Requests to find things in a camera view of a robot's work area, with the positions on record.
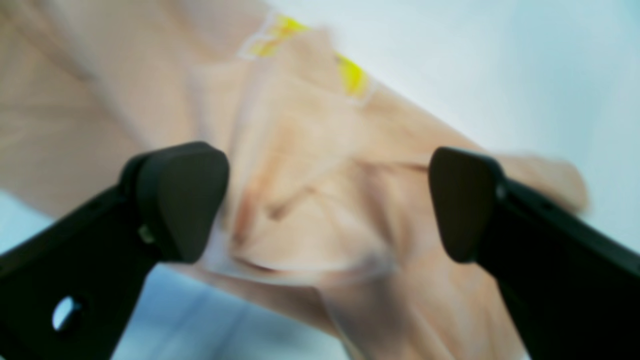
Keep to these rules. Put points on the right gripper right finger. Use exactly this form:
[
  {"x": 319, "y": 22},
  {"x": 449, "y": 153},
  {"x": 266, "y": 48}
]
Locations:
[{"x": 572, "y": 292}]

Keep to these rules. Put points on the peach pink T-shirt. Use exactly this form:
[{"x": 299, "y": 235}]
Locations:
[{"x": 328, "y": 216}]

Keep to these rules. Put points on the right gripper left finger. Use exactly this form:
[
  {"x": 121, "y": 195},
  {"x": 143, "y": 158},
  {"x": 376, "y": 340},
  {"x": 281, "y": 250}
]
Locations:
[{"x": 68, "y": 292}]

